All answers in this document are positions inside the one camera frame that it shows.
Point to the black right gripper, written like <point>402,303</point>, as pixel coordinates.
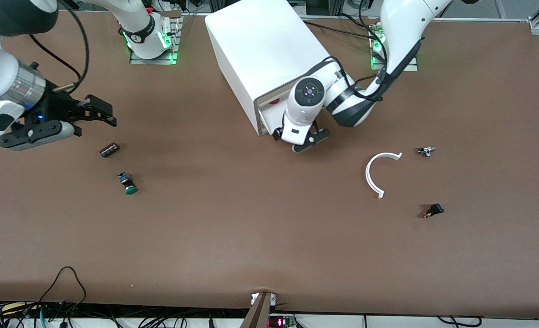
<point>56,107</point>

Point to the white plastic drawer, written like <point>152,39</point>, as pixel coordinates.
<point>269,119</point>

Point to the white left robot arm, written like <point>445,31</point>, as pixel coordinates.
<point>401,27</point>

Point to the green round push button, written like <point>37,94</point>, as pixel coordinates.
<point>130,189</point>

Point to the black square push button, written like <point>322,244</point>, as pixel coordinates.
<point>435,209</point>

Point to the chrome metal tee fitting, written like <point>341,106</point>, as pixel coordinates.
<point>426,151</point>

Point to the small device red display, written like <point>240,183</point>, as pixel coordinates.
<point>278,322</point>

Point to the black red switch component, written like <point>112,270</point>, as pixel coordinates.
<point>109,150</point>

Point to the white drawer cabinet grey frame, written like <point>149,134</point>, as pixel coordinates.
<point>260,45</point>

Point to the white semicircular plastic bracket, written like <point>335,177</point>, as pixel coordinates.
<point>368,175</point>

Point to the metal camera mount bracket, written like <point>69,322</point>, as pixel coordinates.
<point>260,312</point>

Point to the aluminium table edge rail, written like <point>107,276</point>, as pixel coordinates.
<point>479,19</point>

